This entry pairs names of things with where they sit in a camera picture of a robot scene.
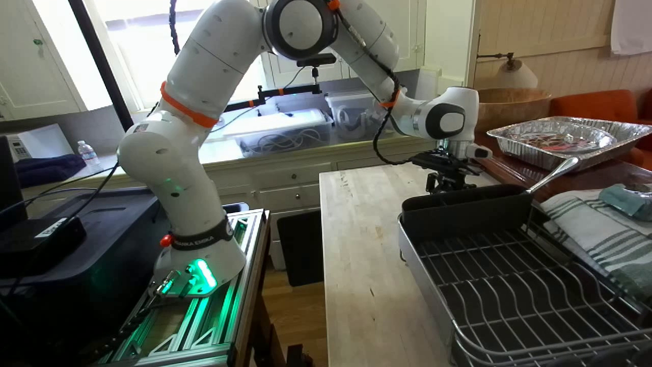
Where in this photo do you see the clear plastic storage bin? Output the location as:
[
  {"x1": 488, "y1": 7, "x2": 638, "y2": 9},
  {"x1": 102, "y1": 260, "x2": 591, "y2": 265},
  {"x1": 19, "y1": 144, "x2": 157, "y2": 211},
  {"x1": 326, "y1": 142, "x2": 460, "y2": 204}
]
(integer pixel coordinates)
[{"x1": 228, "y1": 92, "x2": 385, "y2": 154}]

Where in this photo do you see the aluminium foil tray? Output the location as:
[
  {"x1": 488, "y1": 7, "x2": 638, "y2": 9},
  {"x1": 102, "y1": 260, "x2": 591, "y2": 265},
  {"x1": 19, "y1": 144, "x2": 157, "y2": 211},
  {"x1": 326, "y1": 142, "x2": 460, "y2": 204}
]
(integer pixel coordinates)
[{"x1": 490, "y1": 115, "x2": 652, "y2": 170}]

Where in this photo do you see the silver utensil in rack caddy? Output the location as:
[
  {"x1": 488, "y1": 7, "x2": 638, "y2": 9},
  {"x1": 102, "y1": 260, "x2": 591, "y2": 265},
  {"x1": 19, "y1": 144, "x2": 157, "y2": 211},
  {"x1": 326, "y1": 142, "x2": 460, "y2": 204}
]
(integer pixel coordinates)
[{"x1": 526, "y1": 157, "x2": 580, "y2": 193}]

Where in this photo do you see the grey metal dish rack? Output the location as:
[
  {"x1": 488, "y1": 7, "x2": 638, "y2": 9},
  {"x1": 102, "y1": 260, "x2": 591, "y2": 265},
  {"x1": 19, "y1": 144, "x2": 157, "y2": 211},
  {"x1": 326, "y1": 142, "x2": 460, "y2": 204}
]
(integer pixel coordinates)
[{"x1": 398, "y1": 185, "x2": 652, "y2": 367}]

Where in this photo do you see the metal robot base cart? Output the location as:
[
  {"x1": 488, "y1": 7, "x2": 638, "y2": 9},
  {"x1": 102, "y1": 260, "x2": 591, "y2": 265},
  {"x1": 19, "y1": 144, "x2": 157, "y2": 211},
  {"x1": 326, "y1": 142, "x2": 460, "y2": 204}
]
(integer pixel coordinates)
[{"x1": 95, "y1": 209, "x2": 270, "y2": 367}]

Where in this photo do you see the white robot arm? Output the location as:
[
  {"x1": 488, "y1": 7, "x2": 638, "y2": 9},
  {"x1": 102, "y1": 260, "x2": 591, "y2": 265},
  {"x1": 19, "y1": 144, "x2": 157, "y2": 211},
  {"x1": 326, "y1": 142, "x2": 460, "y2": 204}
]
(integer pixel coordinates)
[{"x1": 119, "y1": 0, "x2": 491, "y2": 298}]

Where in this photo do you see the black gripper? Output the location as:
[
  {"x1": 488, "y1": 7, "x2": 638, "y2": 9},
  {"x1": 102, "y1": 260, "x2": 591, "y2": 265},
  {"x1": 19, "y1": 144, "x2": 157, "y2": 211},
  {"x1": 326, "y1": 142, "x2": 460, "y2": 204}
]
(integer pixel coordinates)
[{"x1": 411, "y1": 150, "x2": 476, "y2": 191}]

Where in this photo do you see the large wooden bowl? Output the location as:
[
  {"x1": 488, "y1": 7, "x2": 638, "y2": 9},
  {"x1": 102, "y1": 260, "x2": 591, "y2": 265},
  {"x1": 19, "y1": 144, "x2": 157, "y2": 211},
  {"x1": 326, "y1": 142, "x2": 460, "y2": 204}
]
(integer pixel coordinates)
[{"x1": 476, "y1": 88, "x2": 553, "y2": 133}]

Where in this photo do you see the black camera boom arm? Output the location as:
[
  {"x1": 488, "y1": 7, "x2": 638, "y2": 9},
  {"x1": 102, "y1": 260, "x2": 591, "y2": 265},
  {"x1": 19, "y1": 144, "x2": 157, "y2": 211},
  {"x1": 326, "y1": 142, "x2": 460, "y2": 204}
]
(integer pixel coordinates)
[{"x1": 225, "y1": 83, "x2": 322, "y2": 111}]

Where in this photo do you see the small water bottle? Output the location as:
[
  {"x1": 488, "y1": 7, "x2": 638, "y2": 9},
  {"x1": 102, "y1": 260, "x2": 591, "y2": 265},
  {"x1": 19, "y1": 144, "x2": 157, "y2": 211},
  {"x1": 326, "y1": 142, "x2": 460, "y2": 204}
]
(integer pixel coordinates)
[{"x1": 78, "y1": 141, "x2": 102, "y2": 170}]

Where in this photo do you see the black equipment case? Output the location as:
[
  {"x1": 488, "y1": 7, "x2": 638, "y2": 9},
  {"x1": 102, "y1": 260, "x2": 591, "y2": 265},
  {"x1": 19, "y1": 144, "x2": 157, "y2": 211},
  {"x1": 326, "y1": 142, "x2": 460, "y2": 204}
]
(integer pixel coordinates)
[{"x1": 0, "y1": 190, "x2": 169, "y2": 364}]

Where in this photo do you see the black camera on stand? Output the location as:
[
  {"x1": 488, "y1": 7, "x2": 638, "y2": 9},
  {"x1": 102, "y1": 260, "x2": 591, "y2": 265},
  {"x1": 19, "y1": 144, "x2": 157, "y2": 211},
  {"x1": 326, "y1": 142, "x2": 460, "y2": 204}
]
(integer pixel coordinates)
[{"x1": 295, "y1": 53, "x2": 337, "y2": 82}]

